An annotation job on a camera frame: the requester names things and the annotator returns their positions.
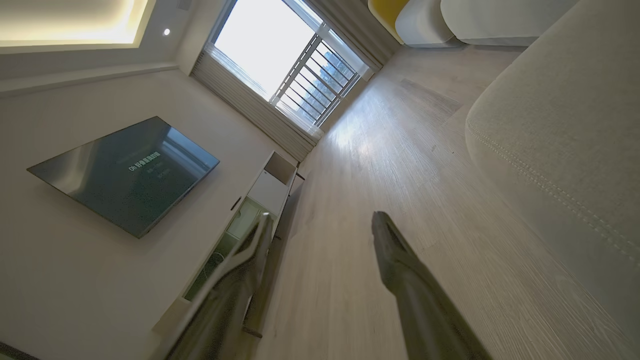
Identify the warm ceiling cove light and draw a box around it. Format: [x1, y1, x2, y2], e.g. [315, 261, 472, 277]
[0, 0, 151, 49]

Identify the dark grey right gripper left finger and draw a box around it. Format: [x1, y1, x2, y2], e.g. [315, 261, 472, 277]
[165, 213, 275, 360]

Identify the beige pleated curtain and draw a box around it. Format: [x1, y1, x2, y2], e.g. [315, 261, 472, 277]
[191, 45, 322, 162]
[306, 0, 402, 70]

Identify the black wall-mounted television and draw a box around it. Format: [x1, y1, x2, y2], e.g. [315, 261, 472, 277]
[27, 116, 221, 239]

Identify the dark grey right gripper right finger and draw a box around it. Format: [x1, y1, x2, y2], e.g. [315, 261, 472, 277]
[371, 211, 494, 360]

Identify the large bright window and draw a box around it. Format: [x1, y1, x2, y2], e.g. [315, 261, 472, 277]
[207, 0, 373, 128]

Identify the yellow cushion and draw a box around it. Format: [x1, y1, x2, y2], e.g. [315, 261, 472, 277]
[368, 0, 410, 45]

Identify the grey balcony railing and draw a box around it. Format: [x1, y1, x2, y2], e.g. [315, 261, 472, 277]
[272, 34, 361, 127]

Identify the grey sofa cushion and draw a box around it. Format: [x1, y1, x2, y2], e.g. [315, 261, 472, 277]
[465, 0, 640, 346]

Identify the white low TV cabinet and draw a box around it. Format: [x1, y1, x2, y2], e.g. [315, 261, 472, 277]
[152, 151, 306, 337]

